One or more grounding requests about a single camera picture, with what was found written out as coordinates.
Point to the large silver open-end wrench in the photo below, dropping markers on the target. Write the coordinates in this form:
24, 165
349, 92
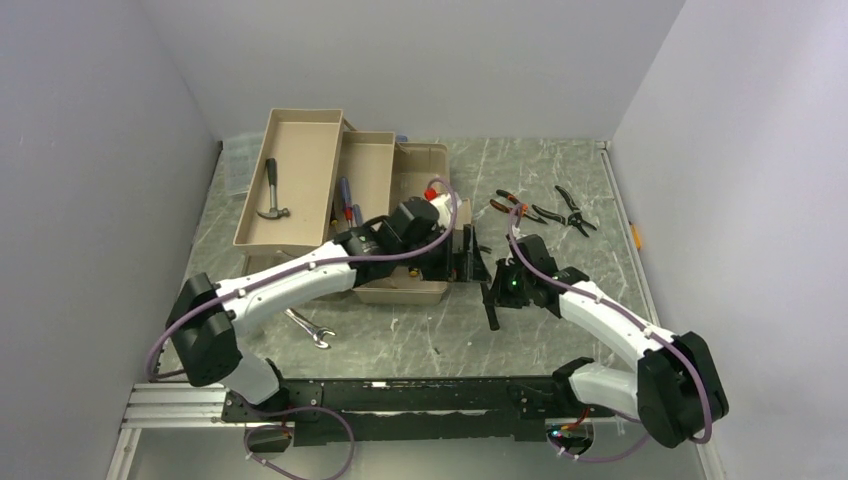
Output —
316, 333

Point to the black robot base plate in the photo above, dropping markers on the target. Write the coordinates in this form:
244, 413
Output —
517, 407

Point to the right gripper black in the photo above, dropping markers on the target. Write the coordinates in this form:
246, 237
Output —
499, 295

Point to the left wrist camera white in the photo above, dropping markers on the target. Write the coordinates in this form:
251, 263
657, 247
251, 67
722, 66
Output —
442, 202

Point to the claw hammer yellow black handle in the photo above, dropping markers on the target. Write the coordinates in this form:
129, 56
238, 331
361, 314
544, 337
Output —
274, 211

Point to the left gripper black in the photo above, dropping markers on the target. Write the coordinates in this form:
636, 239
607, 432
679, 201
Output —
474, 268

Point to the orange object at table edge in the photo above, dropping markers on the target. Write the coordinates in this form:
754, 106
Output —
636, 236

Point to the red handled screwdriver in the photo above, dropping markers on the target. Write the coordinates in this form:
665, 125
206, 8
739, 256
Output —
346, 196

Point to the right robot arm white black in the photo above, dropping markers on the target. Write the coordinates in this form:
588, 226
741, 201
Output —
670, 385

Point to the blue handle red collar screwdriver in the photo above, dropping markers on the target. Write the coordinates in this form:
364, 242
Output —
357, 215

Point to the translucent brown tool box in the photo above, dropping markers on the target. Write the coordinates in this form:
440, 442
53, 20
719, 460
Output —
313, 149

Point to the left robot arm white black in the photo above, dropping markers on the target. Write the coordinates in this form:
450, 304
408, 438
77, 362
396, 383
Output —
208, 319

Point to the black needle-nose pliers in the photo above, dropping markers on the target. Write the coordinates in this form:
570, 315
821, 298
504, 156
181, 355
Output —
575, 218

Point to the aluminium rail frame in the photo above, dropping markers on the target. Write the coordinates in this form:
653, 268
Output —
174, 405

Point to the orange handled pliers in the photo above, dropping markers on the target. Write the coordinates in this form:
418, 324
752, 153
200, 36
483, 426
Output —
511, 201

